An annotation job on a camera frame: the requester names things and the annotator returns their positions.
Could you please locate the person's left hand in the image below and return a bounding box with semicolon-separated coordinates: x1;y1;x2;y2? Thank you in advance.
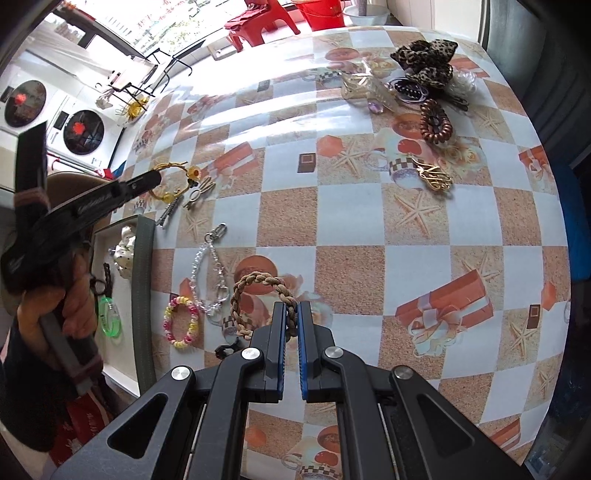
17;254;97;362

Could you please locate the upper white dryer machine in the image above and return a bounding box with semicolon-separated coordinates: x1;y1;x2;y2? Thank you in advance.
1;51;77;135

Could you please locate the green plastic bangle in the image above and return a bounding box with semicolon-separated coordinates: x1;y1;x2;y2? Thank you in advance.
98;296;121;338

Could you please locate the silver bar hair clip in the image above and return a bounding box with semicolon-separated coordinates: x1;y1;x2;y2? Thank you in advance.
155;196;182;227

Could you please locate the leopard print scrunchie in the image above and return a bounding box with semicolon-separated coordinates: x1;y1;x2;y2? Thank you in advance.
391;39;459;90

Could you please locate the white enamel basin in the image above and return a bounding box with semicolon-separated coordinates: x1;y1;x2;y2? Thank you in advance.
342;4;391;26

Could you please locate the brown leather chair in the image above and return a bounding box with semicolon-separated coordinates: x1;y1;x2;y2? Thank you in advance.
46;172;109;209

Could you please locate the brown spiral hair tie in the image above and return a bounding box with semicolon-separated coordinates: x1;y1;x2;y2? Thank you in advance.
419;98;455;145

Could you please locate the black wavy hair clip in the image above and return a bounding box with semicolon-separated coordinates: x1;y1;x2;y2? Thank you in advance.
103;263;113;298

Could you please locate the grey shallow tray box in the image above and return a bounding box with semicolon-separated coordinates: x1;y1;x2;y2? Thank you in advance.
91;215;156;397

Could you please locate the red plastic chair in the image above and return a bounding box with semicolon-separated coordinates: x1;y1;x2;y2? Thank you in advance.
224;0;301;52

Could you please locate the purple oval hair clip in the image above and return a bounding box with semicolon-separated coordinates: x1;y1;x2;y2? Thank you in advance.
388;78;429;103

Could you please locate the clear large claw clip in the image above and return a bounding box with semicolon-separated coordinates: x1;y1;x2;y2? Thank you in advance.
341;73;398;113

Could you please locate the black folding chair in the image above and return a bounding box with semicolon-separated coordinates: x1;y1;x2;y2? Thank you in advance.
111;38;205;100

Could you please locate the yellow item wire rack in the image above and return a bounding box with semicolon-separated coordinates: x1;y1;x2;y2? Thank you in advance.
95;82;153;125

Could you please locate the pink yellow bead bracelet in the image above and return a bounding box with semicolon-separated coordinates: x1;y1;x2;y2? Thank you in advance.
162;295;202;350

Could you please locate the clear bead chain keyring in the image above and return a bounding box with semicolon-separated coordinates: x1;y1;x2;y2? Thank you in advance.
189;223;230;322

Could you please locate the red plastic bucket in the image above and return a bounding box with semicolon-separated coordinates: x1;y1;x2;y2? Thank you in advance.
293;0;345;31

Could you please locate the brown braided bracelet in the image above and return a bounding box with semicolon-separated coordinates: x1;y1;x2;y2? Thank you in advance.
228;270;301;342

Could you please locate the checkered patterned tablecloth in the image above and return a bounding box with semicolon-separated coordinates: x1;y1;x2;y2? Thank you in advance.
113;28;571;462

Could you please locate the lower white washing machine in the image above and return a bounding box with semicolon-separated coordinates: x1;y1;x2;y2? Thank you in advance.
47;87;122;170

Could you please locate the gold leaf hair clip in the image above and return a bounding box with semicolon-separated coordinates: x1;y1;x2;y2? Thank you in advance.
412;157;453;192

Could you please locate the white dotted scrunchie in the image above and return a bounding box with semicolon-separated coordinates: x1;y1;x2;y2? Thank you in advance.
113;225;135;280

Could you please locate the black small claw clip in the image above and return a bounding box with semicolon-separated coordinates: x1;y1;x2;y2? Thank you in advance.
214;338;245;361

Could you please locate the gold bunny hair clip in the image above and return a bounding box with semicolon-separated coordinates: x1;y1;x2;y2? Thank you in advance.
183;176;215;210

